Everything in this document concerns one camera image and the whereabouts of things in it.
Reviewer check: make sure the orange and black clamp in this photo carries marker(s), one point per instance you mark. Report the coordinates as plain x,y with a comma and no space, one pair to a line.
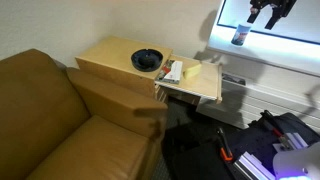
225,146

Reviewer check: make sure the brown leather sofa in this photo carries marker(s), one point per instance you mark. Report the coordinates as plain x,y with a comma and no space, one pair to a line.
50,116

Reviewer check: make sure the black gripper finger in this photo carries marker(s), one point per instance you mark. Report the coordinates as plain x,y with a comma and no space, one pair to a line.
253,15
274,18

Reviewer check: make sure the light wooden nightstand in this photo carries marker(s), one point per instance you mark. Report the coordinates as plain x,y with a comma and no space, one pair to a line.
106,53

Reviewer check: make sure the white windowsill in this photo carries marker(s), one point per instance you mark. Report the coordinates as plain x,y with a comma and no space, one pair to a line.
266,50

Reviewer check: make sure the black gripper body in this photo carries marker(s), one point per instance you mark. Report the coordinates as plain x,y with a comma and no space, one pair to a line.
276,2

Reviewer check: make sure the short aluminium extrusion rail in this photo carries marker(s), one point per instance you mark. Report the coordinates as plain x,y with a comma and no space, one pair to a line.
295,140

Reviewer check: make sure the black bowl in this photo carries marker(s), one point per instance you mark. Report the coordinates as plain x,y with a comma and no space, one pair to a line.
146,64

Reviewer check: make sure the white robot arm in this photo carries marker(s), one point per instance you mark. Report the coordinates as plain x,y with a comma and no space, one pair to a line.
296,161

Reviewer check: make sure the wooden pull-out nightstand shelf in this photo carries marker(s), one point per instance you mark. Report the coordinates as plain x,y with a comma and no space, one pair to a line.
205,81

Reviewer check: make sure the yellow sponge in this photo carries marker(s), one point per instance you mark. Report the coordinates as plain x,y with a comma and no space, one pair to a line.
192,71

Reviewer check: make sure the red and black clamp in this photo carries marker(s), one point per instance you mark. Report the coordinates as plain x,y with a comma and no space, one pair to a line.
275,130

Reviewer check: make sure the white wall heater unit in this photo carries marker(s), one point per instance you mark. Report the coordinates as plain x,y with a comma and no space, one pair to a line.
260,100

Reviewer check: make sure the long aluminium extrusion rail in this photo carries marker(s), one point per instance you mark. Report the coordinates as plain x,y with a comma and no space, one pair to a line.
253,165

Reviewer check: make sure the white welcome envelope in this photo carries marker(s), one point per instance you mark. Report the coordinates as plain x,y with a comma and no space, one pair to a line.
175,71

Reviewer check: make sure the photo-printed brochure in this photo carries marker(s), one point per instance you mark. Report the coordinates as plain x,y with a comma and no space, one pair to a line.
161,76

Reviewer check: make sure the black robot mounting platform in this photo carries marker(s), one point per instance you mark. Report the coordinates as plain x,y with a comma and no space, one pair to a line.
256,140

